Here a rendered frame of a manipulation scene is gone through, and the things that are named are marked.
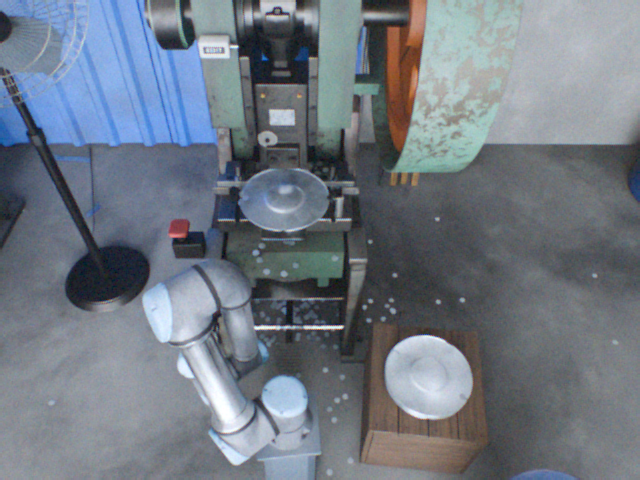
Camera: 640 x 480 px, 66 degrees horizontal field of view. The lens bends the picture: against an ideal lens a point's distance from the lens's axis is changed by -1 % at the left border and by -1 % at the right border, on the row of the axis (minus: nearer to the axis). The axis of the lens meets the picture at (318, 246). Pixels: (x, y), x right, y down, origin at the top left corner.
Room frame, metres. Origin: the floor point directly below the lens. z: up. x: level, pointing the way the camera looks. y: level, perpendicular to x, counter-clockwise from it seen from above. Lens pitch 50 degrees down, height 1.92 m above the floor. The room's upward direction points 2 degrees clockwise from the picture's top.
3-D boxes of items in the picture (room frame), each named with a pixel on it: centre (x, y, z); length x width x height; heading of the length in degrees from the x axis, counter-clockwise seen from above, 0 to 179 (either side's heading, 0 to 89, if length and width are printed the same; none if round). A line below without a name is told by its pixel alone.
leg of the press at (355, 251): (1.44, -0.14, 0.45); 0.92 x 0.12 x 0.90; 2
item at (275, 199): (1.16, 0.11, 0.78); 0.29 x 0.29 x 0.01
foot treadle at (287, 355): (1.15, 0.11, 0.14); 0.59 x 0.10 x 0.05; 2
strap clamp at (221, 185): (1.28, 0.29, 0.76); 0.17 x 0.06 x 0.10; 92
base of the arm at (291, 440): (0.54, 0.08, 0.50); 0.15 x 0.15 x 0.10
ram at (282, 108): (1.24, 0.12, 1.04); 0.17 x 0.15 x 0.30; 2
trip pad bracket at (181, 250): (1.04, 0.42, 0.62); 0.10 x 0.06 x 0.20; 92
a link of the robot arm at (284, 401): (0.54, 0.08, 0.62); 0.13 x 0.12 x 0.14; 130
